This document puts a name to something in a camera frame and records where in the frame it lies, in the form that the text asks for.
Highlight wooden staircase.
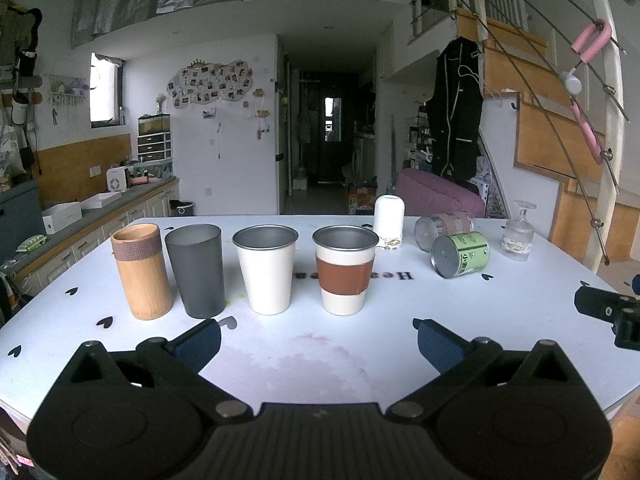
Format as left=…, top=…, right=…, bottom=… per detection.
left=456, top=9, right=640, bottom=266

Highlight flat white box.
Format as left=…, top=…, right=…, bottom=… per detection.
left=81, top=192, right=124, bottom=210

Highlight pink hanger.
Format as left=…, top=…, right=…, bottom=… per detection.
left=570, top=102, right=606, bottom=165
left=571, top=20, right=612, bottom=57

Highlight white kitchen counter cabinets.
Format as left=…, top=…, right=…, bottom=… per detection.
left=0, top=176, right=181, bottom=313

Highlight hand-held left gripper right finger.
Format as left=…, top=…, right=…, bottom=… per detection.
left=387, top=318, right=594, bottom=420

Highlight plastic drawer unit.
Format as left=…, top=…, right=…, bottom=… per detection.
left=137, top=132, right=174, bottom=162

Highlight colourful snack box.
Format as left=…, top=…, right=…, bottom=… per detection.
left=348, top=183, right=377, bottom=214

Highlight green metal cup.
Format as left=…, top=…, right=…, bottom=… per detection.
left=431, top=231, right=491, bottom=279

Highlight white metal cup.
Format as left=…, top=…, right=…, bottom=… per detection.
left=232, top=225, right=299, bottom=316

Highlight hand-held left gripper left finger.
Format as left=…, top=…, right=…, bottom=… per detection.
left=64, top=318, right=254, bottom=424

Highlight window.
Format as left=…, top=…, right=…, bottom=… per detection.
left=90, top=52, right=124, bottom=129

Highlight clear glass cup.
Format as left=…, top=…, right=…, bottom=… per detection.
left=500, top=200, right=537, bottom=262

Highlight small white cup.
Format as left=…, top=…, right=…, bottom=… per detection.
left=373, top=195, right=405, bottom=251

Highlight glass fish tank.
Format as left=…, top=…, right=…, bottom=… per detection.
left=138, top=114, right=171, bottom=136

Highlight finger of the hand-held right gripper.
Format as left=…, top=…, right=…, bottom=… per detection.
left=573, top=285, right=640, bottom=352

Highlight dark grey cup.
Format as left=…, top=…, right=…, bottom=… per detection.
left=165, top=224, right=227, bottom=319

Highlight purple armchair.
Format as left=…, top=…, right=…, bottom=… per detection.
left=395, top=168, right=486, bottom=219

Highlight bamboo cup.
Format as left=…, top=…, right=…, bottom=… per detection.
left=110, top=224, right=175, bottom=321

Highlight white railing post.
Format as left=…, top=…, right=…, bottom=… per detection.
left=591, top=0, right=627, bottom=272

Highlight white cardboard box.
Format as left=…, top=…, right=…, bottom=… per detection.
left=41, top=202, right=83, bottom=235

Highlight white cup with brown sleeve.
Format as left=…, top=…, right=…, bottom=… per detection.
left=312, top=225, right=379, bottom=317

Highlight black coat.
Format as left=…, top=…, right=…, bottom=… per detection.
left=425, top=37, right=485, bottom=182

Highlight dark storage box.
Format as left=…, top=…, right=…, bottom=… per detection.
left=0, top=179, right=42, bottom=264

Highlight photo collage board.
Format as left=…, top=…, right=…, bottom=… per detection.
left=166, top=58, right=252, bottom=110

